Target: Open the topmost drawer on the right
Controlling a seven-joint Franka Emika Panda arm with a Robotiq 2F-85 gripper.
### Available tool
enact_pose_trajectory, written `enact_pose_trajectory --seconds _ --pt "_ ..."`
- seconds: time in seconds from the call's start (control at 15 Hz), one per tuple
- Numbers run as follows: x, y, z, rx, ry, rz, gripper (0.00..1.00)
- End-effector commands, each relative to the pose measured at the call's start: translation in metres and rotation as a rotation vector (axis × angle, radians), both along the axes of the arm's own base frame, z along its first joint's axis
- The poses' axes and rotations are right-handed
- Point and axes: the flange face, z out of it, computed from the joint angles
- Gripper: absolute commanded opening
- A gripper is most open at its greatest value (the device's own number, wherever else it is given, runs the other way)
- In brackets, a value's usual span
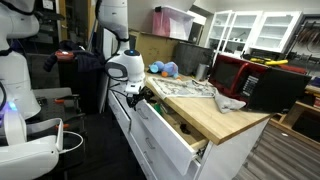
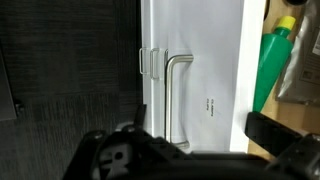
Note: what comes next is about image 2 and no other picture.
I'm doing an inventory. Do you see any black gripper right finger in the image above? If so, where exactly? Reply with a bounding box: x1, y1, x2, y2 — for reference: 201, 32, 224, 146
245, 111, 303, 158

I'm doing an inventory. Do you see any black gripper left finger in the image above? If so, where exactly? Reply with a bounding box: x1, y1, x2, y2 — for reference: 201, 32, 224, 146
134, 103, 148, 129

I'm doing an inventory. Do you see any white drawer steel handle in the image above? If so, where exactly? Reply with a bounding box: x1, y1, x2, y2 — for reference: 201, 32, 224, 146
139, 0, 151, 131
152, 0, 320, 161
149, 0, 166, 134

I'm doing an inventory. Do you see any yellow black spring clamp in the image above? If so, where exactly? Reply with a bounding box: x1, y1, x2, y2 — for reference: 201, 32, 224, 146
283, 0, 308, 7

